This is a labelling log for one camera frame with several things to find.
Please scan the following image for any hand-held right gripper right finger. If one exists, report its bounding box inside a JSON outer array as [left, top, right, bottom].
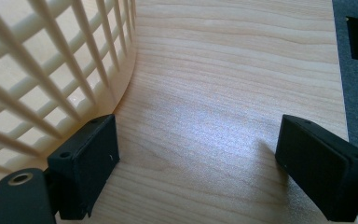
[[274, 114, 358, 222]]

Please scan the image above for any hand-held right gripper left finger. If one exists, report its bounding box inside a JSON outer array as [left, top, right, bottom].
[[47, 114, 120, 221]]

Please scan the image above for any cream plastic lattice basket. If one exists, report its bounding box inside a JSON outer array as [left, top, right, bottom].
[[0, 0, 139, 200]]

